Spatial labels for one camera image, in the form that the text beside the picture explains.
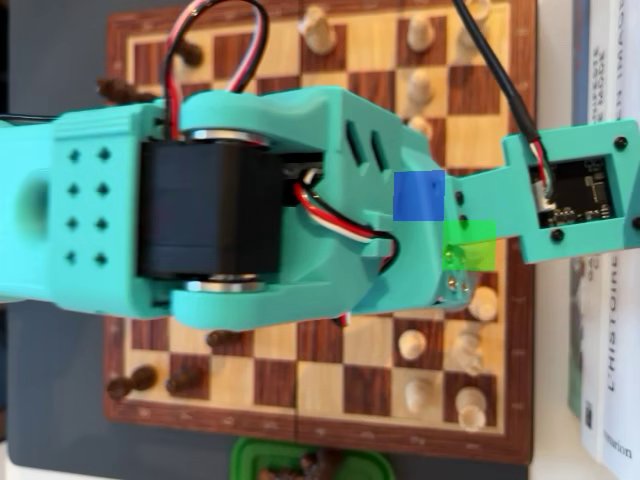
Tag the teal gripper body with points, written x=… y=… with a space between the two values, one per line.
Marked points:
x=452 y=285

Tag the white chess bishop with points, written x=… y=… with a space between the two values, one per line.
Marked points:
x=484 y=302

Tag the white chess pawn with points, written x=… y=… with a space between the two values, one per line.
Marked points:
x=417 y=395
x=419 y=87
x=420 y=125
x=412 y=344
x=420 y=32

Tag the white chess knight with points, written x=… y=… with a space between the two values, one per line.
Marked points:
x=317 y=30
x=467 y=350

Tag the white chess rook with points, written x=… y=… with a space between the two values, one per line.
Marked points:
x=480 y=25
x=471 y=407

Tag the captured dark chess piece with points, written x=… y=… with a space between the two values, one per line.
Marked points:
x=330 y=460
x=280 y=474
x=309 y=457

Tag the dark chess pawn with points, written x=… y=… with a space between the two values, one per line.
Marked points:
x=192 y=54
x=185 y=378
x=222 y=338

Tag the dark chess rook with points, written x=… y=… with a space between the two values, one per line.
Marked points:
x=132 y=381

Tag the dark chess king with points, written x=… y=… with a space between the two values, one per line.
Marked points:
x=120 y=90

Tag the wooden chessboard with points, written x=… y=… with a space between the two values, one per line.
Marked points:
x=320 y=380

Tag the white Gabrielle Chanel book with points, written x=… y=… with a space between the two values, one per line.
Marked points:
x=595 y=350

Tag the green plastic tray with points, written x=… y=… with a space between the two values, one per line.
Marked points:
x=242 y=457

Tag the dark grey table mat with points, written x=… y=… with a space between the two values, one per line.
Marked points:
x=50 y=375

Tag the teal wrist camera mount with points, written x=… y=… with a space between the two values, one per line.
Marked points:
x=525 y=240

